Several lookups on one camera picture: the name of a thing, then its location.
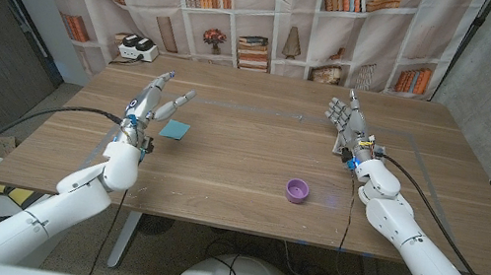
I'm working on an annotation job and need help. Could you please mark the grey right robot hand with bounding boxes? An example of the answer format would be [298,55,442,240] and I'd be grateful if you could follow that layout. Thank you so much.
[317,85,385,167]

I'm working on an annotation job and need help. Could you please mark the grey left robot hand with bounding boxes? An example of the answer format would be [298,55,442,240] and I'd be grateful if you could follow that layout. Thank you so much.
[113,63,201,157]

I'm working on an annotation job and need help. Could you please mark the blue sticky note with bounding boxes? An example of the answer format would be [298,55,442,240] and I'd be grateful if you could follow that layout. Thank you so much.
[158,117,192,143]

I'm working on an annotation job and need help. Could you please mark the purple plastic cup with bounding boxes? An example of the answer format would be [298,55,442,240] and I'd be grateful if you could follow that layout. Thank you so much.
[283,176,312,206]

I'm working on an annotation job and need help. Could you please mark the silver printed snack packet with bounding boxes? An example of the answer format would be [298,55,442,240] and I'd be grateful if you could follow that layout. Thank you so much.
[332,131,353,157]

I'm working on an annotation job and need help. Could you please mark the white power strip black plugs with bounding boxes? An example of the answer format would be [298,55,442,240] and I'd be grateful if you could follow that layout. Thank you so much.
[116,32,162,65]

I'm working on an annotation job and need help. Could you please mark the black round floor object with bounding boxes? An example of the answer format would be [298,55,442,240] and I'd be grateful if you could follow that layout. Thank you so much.
[136,213,175,240]

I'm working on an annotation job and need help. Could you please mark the white table leg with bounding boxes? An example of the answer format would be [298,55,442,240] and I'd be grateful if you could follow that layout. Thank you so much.
[105,208,144,273]

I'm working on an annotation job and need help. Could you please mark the printed bookshelf backdrop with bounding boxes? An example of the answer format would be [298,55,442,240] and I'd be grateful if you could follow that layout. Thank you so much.
[0,0,487,138]

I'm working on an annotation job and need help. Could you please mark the black backdrop stand pole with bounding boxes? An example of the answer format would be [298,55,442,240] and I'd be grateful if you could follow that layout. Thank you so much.
[431,0,491,110]

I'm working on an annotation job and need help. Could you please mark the yellow black flat object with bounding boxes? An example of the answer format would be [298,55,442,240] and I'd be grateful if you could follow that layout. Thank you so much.
[0,178,37,210]

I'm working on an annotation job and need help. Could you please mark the black power strip cable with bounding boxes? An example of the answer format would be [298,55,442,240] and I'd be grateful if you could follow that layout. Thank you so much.
[108,50,144,70]

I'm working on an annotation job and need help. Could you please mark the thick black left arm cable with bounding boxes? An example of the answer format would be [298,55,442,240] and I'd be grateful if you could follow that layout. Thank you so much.
[0,92,125,228]

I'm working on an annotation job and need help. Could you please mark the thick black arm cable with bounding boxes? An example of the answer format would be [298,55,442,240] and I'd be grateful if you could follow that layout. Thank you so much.
[362,152,491,275]
[0,92,125,228]

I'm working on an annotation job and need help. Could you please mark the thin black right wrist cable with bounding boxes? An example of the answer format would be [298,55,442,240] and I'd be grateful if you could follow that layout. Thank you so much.
[332,170,491,275]

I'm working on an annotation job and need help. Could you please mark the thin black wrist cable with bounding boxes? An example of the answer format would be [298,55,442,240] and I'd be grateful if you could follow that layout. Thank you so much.
[332,170,491,275]
[88,183,130,275]

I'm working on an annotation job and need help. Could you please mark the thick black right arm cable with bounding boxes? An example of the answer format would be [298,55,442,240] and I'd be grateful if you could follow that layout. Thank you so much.
[362,152,491,275]

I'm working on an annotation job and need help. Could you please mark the thin black left wrist cable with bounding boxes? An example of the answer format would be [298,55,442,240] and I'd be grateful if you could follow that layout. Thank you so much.
[88,183,130,275]

